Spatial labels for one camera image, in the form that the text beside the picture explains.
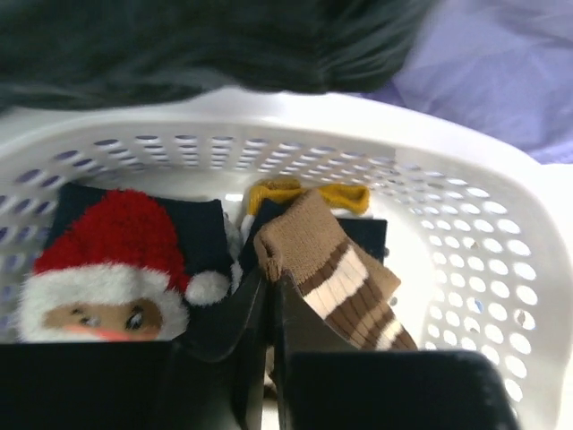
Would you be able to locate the brown striped sock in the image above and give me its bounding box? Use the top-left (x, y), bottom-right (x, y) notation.
top-left (253, 191), bottom-right (417, 350)

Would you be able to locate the navy yellow trim sock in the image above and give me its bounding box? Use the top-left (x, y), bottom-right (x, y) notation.
top-left (237, 177), bottom-right (388, 275)

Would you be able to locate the santa claus sock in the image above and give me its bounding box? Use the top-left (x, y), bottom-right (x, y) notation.
top-left (17, 184), bottom-right (242, 342)

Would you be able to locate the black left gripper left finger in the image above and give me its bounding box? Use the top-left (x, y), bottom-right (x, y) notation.
top-left (1, 271), bottom-right (267, 429)

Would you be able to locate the lavender shirt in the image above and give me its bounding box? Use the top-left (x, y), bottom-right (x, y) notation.
top-left (367, 0), bottom-right (572, 164)

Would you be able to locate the white perforated plastic basket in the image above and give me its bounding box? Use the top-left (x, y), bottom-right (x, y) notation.
top-left (1, 90), bottom-right (572, 429)

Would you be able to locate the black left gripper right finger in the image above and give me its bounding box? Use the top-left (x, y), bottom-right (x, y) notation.
top-left (274, 276), bottom-right (519, 430)

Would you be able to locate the dark patterned shirt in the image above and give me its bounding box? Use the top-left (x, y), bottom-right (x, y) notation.
top-left (1, 0), bottom-right (433, 111)

